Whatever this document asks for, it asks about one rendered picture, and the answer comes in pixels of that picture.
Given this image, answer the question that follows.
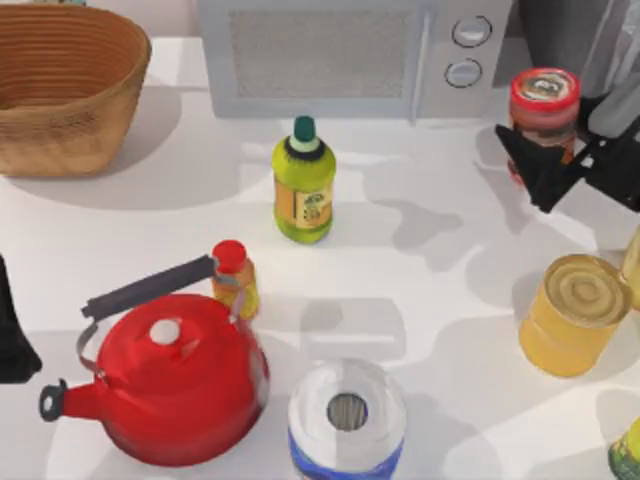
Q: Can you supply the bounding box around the red lidded jar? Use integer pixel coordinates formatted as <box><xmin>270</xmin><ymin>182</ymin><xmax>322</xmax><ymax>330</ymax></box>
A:
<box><xmin>507</xmin><ymin>67</ymin><xmax>582</xmax><ymax>187</ymax></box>

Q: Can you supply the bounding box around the pale yellow bottle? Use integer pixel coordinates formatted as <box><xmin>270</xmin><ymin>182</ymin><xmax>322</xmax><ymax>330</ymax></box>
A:
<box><xmin>619</xmin><ymin>238</ymin><xmax>640</xmax><ymax>312</ymax></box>

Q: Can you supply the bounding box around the round microwave knob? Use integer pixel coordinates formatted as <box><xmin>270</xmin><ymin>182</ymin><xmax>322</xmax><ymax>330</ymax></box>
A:
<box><xmin>443</xmin><ymin>57</ymin><xmax>484</xmax><ymax>90</ymax></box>
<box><xmin>451</xmin><ymin>14</ymin><xmax>494</xmax><ymax>49</ymax></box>

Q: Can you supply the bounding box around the yellow can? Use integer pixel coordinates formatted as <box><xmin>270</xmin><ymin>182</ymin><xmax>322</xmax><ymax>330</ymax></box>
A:
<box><xmin>518</xmin><ymin>253</ymin><xmax>633</xmax><ymax>379</ymax></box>

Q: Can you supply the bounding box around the green bottle with dark cap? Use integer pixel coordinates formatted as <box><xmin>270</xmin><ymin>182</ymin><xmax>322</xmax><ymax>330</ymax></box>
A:
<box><xmin>271</xmin><ymin>115</ymin><xmax>337</xmax><ymax>246</ymax></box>

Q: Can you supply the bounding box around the pale microwave oven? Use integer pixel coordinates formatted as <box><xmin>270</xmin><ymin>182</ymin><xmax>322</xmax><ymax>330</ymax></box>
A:
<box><xmin>195</xmin><ymin>0</ymin><xmax>516</xmax><ymax>126</ymax></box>

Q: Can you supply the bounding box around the green and yellow bottle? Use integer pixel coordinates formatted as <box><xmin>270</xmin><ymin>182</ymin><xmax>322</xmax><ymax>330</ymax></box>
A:
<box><xmin>606</xmin><ymin>415</ymin><xmax>640</xmax><ymax>480</ymax></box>

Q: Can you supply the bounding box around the white paper towel roll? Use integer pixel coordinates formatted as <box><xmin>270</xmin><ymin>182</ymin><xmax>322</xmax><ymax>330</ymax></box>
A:
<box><xmin>287</xmin><ymin>357</ymin><xmax>407</xmax><ymax>480</ymax></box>

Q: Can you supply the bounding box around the small yellow bottle red cap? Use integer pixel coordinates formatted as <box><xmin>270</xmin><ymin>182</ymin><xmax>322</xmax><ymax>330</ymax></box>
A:
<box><xmin>210</xmin><ymin>239</ymin><xmax>261</xmax><ymax>321</ymax></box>

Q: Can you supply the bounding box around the woven wicker basket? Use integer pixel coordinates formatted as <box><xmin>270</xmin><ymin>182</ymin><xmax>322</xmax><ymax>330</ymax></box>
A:
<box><xmin>0</xmin><ymin>3</ymin><xmax>153</xmax><ymax>178</ymax></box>

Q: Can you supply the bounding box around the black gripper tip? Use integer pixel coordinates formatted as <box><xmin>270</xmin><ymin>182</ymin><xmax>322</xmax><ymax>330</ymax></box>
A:
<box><xmin>0</xmin><ymin>255</ymin><xmax>43</xmax><ymax>385</ymax></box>

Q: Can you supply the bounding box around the microwave door handle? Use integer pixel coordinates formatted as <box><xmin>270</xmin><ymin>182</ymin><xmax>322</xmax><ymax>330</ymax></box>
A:
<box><xmin>408</xmin><ymin>13</ymin><xmax>432</xmax><ymax>127</ymax></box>

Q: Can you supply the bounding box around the red kettle with black handle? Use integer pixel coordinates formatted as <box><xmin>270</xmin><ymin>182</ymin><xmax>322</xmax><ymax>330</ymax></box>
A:
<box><xmin>39</xmin><ymin>254</ymin><xmax>272</xmax><ymax>469</ymax></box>

